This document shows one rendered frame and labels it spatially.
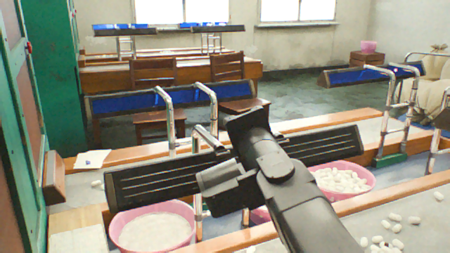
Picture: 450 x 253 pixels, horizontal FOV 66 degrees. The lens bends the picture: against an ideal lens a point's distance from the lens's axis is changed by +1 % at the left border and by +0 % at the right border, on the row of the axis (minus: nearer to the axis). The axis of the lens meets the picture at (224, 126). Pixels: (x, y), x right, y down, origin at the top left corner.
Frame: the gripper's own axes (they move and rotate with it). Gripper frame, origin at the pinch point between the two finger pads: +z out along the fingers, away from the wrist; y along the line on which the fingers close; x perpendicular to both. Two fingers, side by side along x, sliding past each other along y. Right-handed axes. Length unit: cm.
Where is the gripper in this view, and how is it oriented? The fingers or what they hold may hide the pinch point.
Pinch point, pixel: (241, 122)
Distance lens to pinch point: 63.4
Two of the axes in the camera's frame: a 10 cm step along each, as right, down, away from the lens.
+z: -1.8, -3.5, 9.2
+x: 9.3, -3.7, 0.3
